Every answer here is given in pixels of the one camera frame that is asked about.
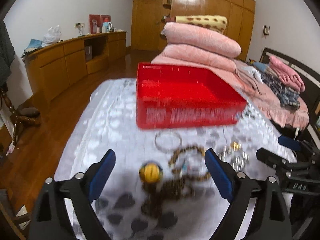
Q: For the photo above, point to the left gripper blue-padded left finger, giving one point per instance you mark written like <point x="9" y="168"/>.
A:
<point x="84" y="188"/>

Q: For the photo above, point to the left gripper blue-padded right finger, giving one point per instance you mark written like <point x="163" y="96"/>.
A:
<point x="237" y="188"/>

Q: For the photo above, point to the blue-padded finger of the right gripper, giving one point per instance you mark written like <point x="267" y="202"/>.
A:
<point x="275" y="158"/>
<point x="297" y="145"/>

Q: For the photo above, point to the silver metal watch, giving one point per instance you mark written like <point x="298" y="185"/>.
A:
<point x="239" y="161"/>

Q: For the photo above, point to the small gold charm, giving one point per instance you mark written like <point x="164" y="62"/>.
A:
<point x="236" y="146"/>

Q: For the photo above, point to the pink bed sheet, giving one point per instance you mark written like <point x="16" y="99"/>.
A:
<point x="259" y="95"/>

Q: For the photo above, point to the folded plaid clothing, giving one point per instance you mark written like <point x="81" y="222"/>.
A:
<point x="287" y="96"/>

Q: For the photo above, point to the dark bed headboard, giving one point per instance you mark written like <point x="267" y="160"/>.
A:
<point x="311" y="94"/>

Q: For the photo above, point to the folded pink clothing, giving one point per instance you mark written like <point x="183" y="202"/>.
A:
<point x="286" y="74"/>

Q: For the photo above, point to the white leaf-pattern table cover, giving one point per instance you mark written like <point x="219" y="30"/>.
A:
<point x="109" y="122"/>

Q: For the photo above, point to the silver bangle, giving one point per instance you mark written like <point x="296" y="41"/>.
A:
<point x="167" y="141"/>

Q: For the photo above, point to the wooden stool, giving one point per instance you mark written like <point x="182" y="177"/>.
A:
<point x="18" y="116"/>

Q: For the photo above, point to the red tin box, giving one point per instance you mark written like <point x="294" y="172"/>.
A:
<point x="172" y="96"/>

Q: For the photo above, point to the wooden sideboard cabinet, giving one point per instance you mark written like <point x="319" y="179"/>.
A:
<point x="53" y="69"/>

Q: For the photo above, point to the lower pink folded quilt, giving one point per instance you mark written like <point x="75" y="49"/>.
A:
<point x="188" y="55"/>

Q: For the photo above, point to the pink folded quilt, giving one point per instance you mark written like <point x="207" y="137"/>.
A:
<point x="209" y="40"/>
<point x="188" y="55"/>

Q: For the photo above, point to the yellow brown-spotted blanket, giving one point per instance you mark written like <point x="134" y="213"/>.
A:
<point x="216" y="23"/>

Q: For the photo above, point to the blue cloth on sideboard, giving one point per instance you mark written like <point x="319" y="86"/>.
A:
<point x="32" y="46"/>

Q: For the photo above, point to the dark jacket on hook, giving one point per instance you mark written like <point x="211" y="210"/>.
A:
<point x="7" y="53"/>

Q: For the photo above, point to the white plastic bag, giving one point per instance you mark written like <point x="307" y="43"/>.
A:
<point x="52" y="36"/>

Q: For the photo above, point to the upper pink folded quilt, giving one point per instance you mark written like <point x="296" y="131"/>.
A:
<point x="209" y="40"/>

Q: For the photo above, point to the blue white kettle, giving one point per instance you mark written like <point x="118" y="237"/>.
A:
<point x="106" y="25"/>

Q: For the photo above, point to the red photo frames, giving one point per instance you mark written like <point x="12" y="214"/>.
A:
<point x="96" y="22"/>

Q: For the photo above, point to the wooden wardrobe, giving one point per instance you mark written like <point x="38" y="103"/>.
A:
<point x="149" y="17"/>

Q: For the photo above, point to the wall switch panel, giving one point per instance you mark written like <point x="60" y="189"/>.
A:
<point x="266" y="30"/>

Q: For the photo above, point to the wall power outlet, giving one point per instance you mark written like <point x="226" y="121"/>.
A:
<point x="79" y="25"/>

